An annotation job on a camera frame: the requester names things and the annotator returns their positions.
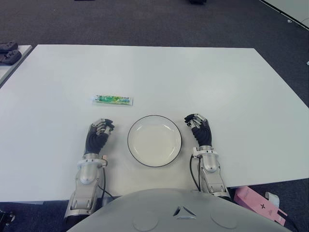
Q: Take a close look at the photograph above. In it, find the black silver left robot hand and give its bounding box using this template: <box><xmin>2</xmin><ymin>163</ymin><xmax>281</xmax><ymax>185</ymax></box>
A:
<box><xmin>84</xmin><ymin>118</ymin><xmax>115</xmax><ymax>155</ymax></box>

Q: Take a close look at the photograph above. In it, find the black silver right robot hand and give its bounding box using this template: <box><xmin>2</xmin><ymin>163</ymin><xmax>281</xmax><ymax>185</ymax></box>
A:
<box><xmin>183</xmin><ymin>112</ymin><xmax>213</xmax><ymax>147</ymax></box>

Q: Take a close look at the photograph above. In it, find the green snack packet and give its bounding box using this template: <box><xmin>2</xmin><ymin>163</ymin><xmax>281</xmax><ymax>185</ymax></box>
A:
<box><xmin>92</xmin><ymin>94</ymin><xmax>134</xmax><ymax>106</ymax></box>

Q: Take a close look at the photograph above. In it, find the white plate with black rim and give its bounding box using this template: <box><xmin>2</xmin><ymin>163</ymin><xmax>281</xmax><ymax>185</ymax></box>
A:
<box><xmin>127</xmin><ymin>115</ymin><xmax>183</xmax><ymax>168</ymax></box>

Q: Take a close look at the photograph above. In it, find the pink cardboard box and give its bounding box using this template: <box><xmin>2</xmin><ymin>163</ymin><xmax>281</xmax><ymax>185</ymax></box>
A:
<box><xmin>233</xmin><ymin>186</ymin><xmax>288</xmax><ymax>225</ymax></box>

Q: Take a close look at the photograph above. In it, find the grey robot torso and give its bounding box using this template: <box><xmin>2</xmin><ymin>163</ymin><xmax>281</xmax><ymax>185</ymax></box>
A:
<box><xmin>70</xmin><ymin>188</ymin><xmax>294</xmax><ymax>232</ymax></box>

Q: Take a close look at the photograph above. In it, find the white paper roll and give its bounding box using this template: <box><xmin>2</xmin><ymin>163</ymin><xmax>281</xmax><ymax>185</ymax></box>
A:
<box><xmin>265</xmin><ymin>191</ymin><xmax>281</xmax><ymax>208</ymax></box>

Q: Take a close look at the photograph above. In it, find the white side table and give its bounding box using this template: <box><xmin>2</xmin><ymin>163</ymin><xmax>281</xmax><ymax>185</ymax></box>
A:
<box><xmin>0</xmin><ymin>44</ymin><xmax>33</xmax><ymax>87</ymax></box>

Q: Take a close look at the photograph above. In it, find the black device on floor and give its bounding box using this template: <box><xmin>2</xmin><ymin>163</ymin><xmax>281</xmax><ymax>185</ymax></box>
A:
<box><xmin>0</xmin><ymin>209</ymin><xmax>15</xmax><ymax>227</ymax></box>

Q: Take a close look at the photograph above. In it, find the dark game controller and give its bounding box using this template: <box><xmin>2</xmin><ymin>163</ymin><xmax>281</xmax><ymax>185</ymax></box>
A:
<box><xmin>0</xmin><ymin>50</ymin><xmax>22</xmax><ymax>65</ymax></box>
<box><xmin>0</xmin><ymin>41</ymin><xmax>19</xmax><ymax>52</ymax></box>

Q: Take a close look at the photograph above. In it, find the white background table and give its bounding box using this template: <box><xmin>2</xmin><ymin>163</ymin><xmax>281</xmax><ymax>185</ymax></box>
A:
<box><xmin>260</xmin><ymin>0</ymin><xmax>309</xmax><ymax>29</ymax></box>

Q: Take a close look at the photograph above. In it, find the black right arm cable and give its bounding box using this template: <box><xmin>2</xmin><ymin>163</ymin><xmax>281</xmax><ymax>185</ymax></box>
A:
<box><xmin>189</xmin><ymin>154</ymin><xmax>202</xmax><ymax>193</ymax></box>

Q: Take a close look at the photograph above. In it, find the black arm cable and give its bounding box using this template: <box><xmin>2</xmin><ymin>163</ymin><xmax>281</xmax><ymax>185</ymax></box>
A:
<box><xmin>98</xmin><ymin>166</ymin><xmax>114</xmax><ymax>202</ymax></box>
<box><xmin>189</xmin><ymin>154</ymin><xmax>202</xmax><ymax>193</ymax></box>

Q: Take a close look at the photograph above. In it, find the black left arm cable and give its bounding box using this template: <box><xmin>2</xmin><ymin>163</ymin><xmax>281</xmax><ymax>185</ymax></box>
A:
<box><xmin>98</xmin><ymin>166</ymin><xmax>114</xmax><ymax>202</ymax></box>

